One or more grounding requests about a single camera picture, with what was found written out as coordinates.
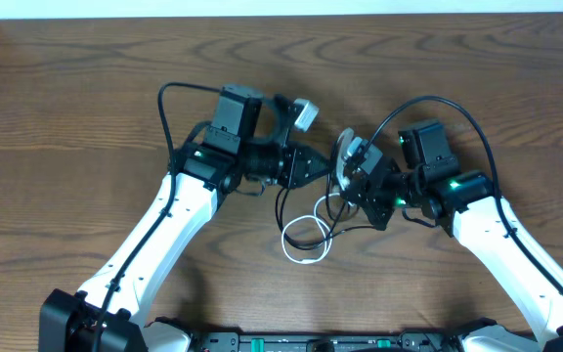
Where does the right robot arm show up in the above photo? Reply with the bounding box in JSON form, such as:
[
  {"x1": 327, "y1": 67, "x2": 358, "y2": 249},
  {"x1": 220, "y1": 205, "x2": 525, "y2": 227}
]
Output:
[{"x1": 334, "y1": 120, "x2": 563, "y2": 351}]

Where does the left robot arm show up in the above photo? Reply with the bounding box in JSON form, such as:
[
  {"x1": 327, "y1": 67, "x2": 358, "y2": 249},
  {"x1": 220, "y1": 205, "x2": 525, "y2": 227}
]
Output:
[{"x1": 38, "y1": 84, "x2": 328, "y2": 351}]

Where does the white usb cable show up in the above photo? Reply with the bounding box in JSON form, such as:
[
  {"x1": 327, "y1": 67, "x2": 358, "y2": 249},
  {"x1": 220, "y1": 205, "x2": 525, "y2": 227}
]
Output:
[{"x1": 280, "y1": 127, "x2": 356, "y2": 265}]

